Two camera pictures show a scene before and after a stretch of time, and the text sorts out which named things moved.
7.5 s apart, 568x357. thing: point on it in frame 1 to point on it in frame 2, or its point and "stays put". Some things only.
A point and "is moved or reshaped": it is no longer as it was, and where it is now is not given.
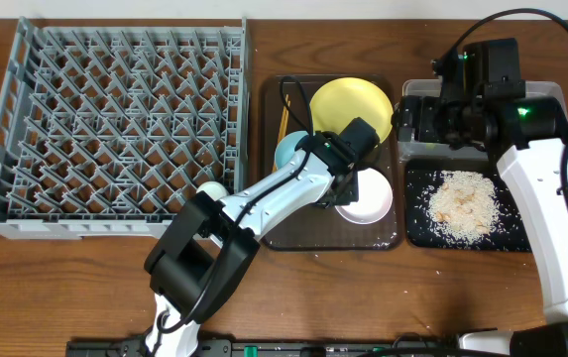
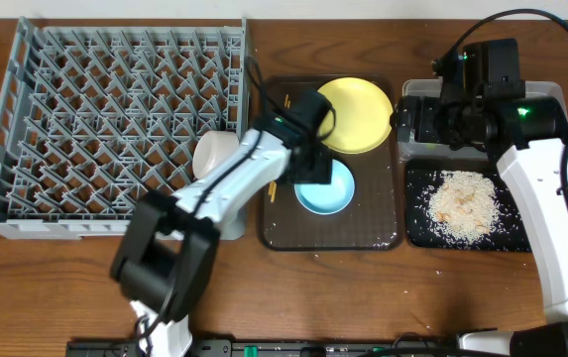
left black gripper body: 345,190 to 314,169
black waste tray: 508,233 stays put
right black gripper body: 429,120 stays put
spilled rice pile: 463,205 stays put
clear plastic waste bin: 432,149 stays put
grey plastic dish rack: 101,131 stays put
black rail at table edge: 251,346 stays put
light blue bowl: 285,145 is moved or reshaped
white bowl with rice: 375,197 to 211,151
